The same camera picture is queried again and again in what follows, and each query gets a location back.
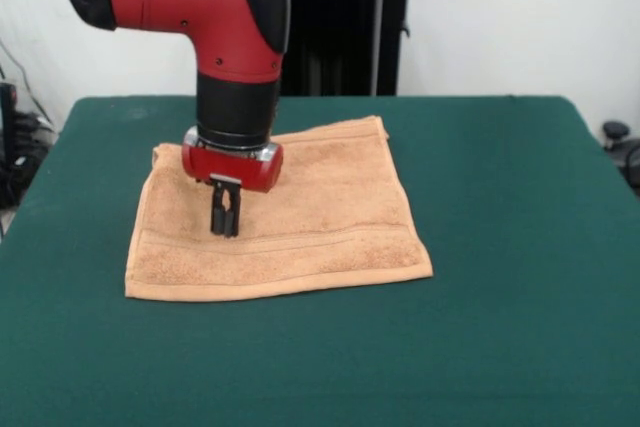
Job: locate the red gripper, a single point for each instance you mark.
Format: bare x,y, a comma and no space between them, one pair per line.
230,169

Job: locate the tan terry towel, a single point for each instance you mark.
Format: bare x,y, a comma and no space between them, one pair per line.
325,237

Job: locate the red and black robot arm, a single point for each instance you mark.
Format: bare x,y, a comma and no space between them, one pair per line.
230,47

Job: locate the dark green table cloth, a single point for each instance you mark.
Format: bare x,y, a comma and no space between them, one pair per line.
500,322

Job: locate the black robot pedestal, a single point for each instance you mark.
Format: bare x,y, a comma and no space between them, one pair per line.
350,32

